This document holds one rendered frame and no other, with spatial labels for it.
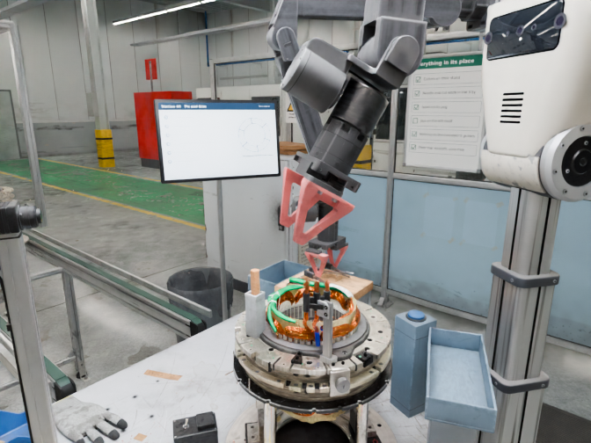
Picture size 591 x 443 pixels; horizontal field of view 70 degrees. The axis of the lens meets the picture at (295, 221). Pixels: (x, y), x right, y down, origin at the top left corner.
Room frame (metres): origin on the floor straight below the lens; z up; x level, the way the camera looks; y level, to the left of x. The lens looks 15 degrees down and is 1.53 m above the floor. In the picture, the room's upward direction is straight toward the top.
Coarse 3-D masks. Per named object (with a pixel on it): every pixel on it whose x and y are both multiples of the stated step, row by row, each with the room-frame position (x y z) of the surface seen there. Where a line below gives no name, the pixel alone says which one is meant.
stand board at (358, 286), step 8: (288, 280) 1.10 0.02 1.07; (312, 280) 1.10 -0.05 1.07; (328, 280) 1.10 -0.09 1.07; (344, 280) 1.10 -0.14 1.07; (352, 280) 1.10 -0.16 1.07; (360, 280) 1.10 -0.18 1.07; (368, 280) 1.10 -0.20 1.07; (280, 288) 1.05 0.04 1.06; (352, 288) 1.05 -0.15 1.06; (360, 288) 1.05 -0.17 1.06; (368, 288) 1.08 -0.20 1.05; (360, 296) 1.04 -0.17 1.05
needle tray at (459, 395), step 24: (432, 336) 0.84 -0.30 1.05; (456, 336) 0.82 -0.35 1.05; (480, 336) 0.81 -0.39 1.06; (432, 360) 0.77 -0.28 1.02; (456, 360) 0.77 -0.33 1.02; (480, 360) 0.77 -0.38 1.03; (432, 384) 0.70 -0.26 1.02; (456, 384) 0.70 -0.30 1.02; (480, 384) 0.70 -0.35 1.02; (432, 408) 0.60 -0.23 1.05; (456, 408) 0.59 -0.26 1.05; (480, 408) 0.58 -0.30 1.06; (432, 432) 0.67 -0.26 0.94; (456, 432) 0.66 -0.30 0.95
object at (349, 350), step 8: (368, 328) 0.77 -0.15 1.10; (264, 336) 0.74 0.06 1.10; (272, 344) 0.71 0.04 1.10; (360, 344) 0.72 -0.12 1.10; (288, 352) 0.69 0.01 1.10; (296, 352) 0.69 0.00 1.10; (304, 352) 0.68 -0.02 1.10; (312, 352) 0.68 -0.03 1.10; (320, 352) 0.68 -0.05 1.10; (336, 352) 0.68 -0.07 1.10; (352, 352) 0.69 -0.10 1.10
